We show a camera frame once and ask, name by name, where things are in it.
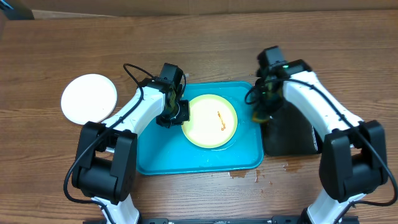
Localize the black rectangular water tray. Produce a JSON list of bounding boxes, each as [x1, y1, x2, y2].
[[249, 86, 323, 157]]

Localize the white plate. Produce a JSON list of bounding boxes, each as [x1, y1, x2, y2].
[[60, 73, 118, 125]]

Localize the yellow-green plate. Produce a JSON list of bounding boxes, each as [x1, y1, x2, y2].
[[182, 94, 238, 149]]

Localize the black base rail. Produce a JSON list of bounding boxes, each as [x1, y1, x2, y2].
[[82, 214, 360, 224]]

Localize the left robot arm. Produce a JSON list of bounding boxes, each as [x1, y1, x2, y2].
[[63, 80, 189, 223]]

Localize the yellow green sponge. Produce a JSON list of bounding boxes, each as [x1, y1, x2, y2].
[[252, 111, 270, 124]]

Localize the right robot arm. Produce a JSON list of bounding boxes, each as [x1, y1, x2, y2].
[[246, 60, 396, 223]]

